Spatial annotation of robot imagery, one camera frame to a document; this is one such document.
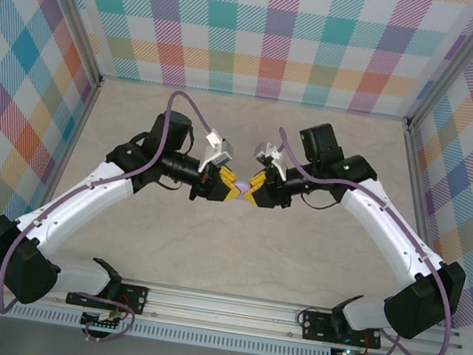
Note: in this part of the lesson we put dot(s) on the purple earbud charging case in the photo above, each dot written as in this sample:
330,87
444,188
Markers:
242,185

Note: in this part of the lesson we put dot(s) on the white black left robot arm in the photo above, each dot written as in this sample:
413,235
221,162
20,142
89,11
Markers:
79,202

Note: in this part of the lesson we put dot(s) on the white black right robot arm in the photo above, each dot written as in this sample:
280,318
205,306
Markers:
389,238

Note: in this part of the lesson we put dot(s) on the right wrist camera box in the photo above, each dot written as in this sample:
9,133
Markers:
271,158

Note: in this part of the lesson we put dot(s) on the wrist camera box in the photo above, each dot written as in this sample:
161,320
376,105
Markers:
271,158
218,152

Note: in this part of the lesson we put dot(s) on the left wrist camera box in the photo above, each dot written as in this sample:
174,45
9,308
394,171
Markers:
218,152

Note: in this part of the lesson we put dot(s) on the aluminium table edge rail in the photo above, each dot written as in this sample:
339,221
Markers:
74,138
417,193

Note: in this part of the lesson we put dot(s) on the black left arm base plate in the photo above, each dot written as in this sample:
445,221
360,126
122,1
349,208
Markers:
132,296

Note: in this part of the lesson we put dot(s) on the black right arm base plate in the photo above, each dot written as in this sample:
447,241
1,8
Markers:
316,330

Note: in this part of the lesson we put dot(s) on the aluminium frame post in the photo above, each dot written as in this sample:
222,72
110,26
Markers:
75,12
446,71

